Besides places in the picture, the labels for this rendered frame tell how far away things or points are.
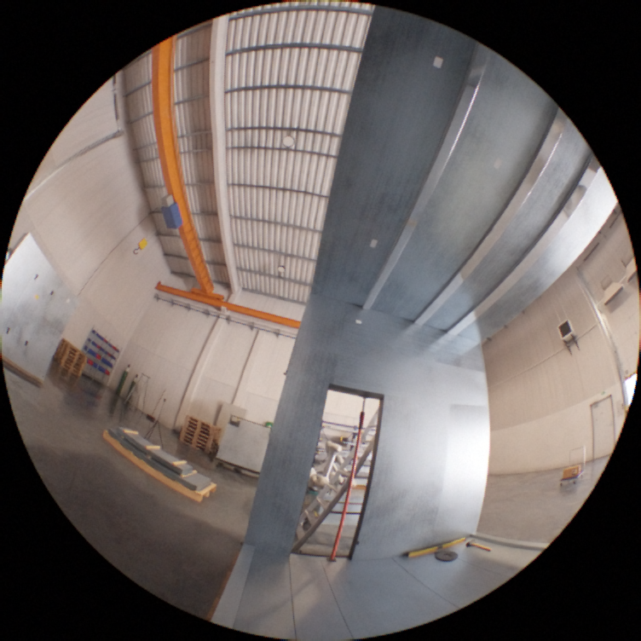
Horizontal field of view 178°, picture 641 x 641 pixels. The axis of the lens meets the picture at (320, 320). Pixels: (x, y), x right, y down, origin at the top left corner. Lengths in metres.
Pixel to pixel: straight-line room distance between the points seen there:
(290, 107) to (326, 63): 1.75
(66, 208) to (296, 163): 8.63
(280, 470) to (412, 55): 3.03
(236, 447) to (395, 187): 6.33
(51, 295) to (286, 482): 5.18
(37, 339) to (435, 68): 6.33
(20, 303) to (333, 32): 8.72
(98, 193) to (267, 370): 10.72
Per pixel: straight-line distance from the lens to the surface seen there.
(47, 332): 5.52
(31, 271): 5.18
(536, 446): 11.56
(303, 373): 1.92
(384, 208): 1.65
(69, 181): 9.99
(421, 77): 1.58
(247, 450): 6.24
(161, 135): 7.50
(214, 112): 7.36
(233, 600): 1.56
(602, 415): 10.58
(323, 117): 6.77
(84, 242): 10.26
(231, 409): 8.46
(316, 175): 7.03
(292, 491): 1.91
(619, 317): 10.86
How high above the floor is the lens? 1.59
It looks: 33 degrees up
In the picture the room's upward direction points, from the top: 14 degrees clockwise
